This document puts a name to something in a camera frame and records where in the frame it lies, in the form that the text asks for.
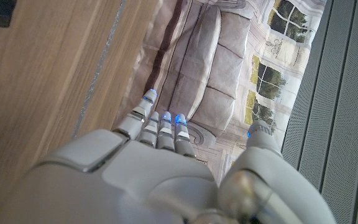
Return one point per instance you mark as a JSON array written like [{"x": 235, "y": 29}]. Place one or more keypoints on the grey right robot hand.
[{"x": 135, "y": 186}]

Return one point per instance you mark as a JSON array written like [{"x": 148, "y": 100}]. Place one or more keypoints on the printed sofa room backdrop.
[{"x": 213, "y": 62}]

